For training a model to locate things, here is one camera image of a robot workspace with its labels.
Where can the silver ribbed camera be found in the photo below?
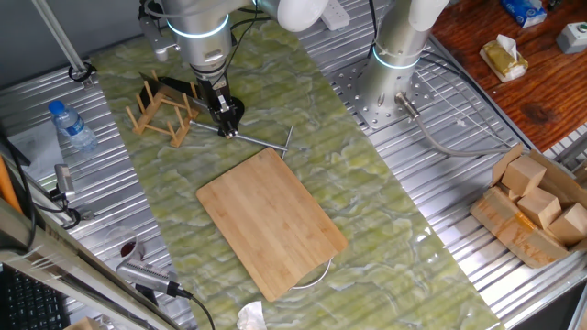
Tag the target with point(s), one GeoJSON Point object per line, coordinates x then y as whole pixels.
{"type": "Point", "coordinates": [147, 276]}

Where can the white power strip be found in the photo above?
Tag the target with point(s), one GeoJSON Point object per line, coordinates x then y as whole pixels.
{"type": "Point", "coordinates": [338, 16]}

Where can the plastic water bottle blue cap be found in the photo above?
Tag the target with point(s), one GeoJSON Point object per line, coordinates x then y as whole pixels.
{"type": "Point", "coordinates": [73, 128]}

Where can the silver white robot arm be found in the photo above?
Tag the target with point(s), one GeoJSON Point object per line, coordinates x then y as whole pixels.
{"type": "Point", "coordinates": [202, 41]}

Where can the black keyboard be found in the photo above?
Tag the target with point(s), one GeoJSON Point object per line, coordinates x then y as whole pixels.
{"type": "Point", "coordinates": [27, 302]}

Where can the grey emergency button box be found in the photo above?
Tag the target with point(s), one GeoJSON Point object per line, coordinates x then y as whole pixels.
{"type": "Point", "coordinates": [573, 39]}

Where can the brown wooden table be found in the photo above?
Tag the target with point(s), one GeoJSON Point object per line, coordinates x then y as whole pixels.
{"type": "Point", "coordinates": [541, 82]}

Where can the glass cup with red liquid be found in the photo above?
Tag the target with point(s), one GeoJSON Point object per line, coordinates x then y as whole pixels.
{"type": "Point", "coordinates": [126, 247]}

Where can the wooden dish rack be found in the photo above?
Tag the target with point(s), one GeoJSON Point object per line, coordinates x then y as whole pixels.
{"type": "Point", "coordinates": [149, 117]}

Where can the green marble pattern mat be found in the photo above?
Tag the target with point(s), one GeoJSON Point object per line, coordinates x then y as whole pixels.
{"type": "Point", "coordinates": [367, 206]}

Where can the yellow tissue pack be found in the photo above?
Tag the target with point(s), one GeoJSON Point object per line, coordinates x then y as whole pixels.
{"type": "Point", "coordinates": [502, 59]}

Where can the black C-clamp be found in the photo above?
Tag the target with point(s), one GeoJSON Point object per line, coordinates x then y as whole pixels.
{"type": "Point", "coordinates": [257, 141]}

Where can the brown cardboard box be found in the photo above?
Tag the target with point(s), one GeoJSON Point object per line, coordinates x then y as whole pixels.
{"type": "Point", "coordinates": [509, 229]}

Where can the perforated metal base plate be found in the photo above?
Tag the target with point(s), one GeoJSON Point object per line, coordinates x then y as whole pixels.
{"type": "Point", "coordinates": [353, 91]}

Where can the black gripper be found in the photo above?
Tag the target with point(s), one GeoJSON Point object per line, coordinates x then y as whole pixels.
{"type": "Point", "coordinates": [213, 96]}

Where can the pale wooden block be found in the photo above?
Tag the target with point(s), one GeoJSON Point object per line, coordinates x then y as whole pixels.
{"type": "Point", "coordinates": [568, 224]}
{"type": "Point", "coordinates": [523, 176]}
{"type": "Point", "coordinates": [539, 208]}

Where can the small grey camera on mount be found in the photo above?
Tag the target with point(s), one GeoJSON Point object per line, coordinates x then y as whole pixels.
{"type": "Point", "coordinates": [64, 179]}

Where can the crumpled white tissue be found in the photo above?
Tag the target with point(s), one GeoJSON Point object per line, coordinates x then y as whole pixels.
{"type": "Point", "coordinates": [251, 317]}

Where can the blue tissue pack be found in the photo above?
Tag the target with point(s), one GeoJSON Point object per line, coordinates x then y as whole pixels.
{"type": "Point", "coordinates": [523, 11]}

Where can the grey metal frame beam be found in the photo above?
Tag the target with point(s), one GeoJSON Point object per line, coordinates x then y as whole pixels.
{"type": "Point", "coordinates": [69, 270]}

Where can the white paper sheet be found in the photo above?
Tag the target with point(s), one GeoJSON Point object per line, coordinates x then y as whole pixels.
{"type": "Point", "coordinates": [36, 151]}

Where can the orange pole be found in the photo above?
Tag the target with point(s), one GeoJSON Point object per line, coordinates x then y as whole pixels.
{"type": "Point", "coordinates": [8, 188]}

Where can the aluminium pole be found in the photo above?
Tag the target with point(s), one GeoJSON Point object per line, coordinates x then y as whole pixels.
{"type": "Point", "coordinates": [59, 39]}

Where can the bamboo cutting board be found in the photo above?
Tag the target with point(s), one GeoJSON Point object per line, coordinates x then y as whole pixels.
{"type": "Point", "coordinates": [270, 220]}

